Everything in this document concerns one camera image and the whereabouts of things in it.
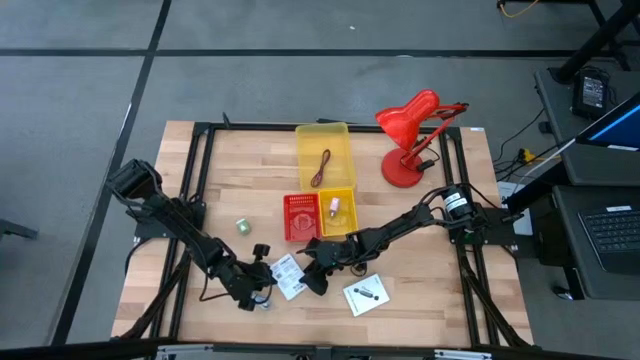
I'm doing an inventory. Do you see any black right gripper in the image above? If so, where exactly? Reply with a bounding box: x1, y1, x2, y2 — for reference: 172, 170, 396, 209
296, 234, 362, 297

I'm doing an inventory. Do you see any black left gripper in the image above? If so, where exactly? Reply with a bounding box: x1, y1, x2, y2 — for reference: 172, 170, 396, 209
212, 243, 278, 312

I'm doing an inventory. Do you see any white box with printed label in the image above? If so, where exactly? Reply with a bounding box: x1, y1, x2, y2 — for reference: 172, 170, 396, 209
269, 253, 309, 302

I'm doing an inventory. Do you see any white card with black print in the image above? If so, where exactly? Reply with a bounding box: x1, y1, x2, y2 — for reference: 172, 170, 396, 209
342, 273, 391, 318

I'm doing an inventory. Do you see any maroon cable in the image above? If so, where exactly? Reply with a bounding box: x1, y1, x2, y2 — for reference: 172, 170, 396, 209
309, 148, 332, 189

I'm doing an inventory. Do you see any large translucent yellow bin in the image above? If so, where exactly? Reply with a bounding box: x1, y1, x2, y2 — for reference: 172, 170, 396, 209
294, 121, 358, 194

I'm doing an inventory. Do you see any small red slotted basket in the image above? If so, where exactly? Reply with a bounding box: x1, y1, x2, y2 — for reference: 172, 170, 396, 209
282, 192, 323, 243

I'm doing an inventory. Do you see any small yellow slotted basket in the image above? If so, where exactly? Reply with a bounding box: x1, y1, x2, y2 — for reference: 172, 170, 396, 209
317, 186, 360, 238

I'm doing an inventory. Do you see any red desk lamp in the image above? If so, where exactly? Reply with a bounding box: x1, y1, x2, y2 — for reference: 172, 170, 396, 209
374, 89, 470, 189

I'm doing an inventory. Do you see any white paper sheet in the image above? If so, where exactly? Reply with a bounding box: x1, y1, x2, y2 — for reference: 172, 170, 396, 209
497, 180, 534, 236

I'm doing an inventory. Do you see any dark chair base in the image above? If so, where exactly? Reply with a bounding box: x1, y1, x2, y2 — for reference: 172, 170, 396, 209
0, 218, 40, 242

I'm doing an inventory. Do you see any black side desk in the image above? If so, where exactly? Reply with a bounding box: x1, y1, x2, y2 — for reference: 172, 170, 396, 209
532, 64, 640, 301

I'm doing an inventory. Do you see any black laptop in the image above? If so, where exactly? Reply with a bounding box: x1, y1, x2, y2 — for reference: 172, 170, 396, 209
574, 202, 640, 276

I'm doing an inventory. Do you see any black power adapter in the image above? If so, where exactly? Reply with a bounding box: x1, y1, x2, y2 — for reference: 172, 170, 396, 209
572, 67, 612, 120

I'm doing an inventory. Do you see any monitor with blue screen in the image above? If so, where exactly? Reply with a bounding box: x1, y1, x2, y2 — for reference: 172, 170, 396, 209
574, 92, 640, 151

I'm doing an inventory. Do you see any black slanted desk beam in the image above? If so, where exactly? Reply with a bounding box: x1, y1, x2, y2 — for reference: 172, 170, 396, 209
549, 0, 640, 85

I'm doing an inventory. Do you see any silver frame bracket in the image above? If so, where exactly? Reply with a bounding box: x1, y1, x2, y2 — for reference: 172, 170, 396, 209
432, 348, 494, 360
156, 343, 215, 360

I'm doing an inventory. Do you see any black aluminium table frame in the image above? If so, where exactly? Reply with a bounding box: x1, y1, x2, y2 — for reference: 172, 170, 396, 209
110, 119, 535, 351

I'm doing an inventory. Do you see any black floor cable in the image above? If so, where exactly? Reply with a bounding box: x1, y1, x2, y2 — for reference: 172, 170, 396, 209
492, 107, 549, 166

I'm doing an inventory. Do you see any yellow floor cable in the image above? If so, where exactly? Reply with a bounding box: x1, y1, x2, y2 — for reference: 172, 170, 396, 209
499, 0, 540, 19

